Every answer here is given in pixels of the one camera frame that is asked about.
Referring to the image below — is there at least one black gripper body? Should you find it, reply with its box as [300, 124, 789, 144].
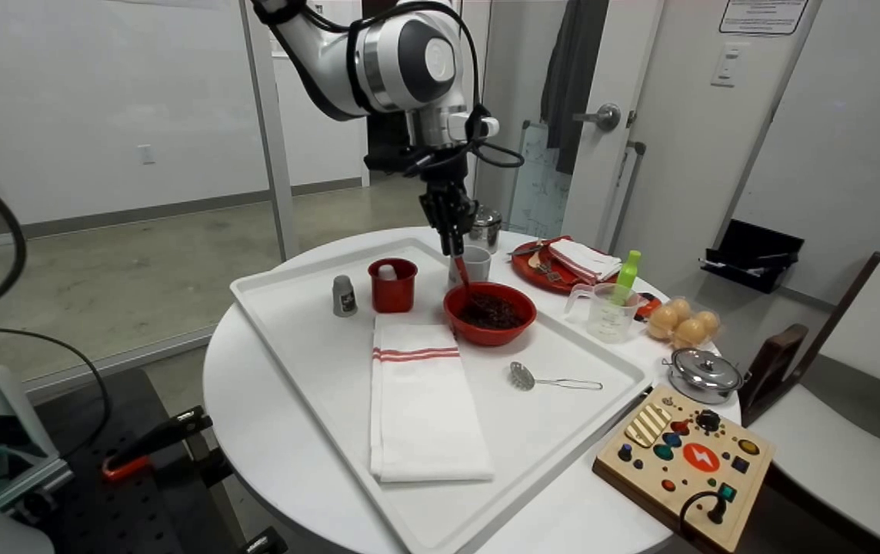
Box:
[417, 164, 478, 229]

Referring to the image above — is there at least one red spoon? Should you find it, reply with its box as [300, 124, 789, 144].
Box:
[449, 253, 474, 299]

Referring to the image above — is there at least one white mug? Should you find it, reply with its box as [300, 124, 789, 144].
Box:
[449, 241, 496, 289]

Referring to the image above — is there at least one red mug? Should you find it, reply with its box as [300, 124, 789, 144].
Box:
[366, 254, 420, 316]

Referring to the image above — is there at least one red bowl of coffee beans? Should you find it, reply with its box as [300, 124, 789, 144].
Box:
[439, 279, 541, 351]

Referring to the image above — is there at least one metal spoon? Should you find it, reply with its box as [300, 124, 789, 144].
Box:
[504, 357, 607, 393]

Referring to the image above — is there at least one steel canister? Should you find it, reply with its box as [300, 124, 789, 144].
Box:
[466, 206, 504, 253]

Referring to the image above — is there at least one red plate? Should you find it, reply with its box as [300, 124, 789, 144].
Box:
[506, 238, 620, 299]

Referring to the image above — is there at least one small leaning whiteboard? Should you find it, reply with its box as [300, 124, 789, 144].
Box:
[506, 120, 575, 241]

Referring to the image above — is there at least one white napkin with red edge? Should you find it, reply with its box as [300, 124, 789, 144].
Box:
[543, 238, 624, 282]

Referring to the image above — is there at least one clear measuring cup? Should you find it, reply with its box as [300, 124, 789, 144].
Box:
[563, 282, 641, 349]

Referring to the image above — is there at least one green plastic bottle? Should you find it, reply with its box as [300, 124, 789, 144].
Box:
[610, 245, 645, 308]

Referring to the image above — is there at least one dark hanging jacket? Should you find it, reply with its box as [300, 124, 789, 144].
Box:
[537, 0, 613, 177]

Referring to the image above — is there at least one white towel with red stripes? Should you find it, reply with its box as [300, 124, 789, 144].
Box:
[366, 308, 496, 487]

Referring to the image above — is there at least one large white tray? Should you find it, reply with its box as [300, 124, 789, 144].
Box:
[226, 238, 652, 554]

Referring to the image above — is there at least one white door with glass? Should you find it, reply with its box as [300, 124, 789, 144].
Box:
[481, 0, 673, 270]

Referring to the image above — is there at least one black floor tray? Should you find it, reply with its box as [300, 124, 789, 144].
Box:
[701, 215, 807, 295]

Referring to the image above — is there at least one wooden busy board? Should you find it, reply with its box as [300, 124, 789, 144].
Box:
[590, 387, 779, 554]

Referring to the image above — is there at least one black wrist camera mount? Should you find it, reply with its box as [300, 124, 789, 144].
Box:
[359, 112, 525, 177]

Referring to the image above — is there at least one silver door handle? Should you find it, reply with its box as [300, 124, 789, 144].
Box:
[572, 103, 624, 136]

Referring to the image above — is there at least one white light switch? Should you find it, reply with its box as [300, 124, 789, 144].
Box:
[707, 43, 744, 89]

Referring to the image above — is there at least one black clamp with orange handle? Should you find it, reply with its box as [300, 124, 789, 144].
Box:
[99, 403, 215, 487]

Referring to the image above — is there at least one wall sign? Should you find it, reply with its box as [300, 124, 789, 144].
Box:
[718, 0, 813, 39]

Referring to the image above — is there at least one thin black cable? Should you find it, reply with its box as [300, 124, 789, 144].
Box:
[0, 321, 112, 457]

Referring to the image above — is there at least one white chair with wooden frame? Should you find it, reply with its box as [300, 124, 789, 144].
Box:
[736, 248, 880, 554]

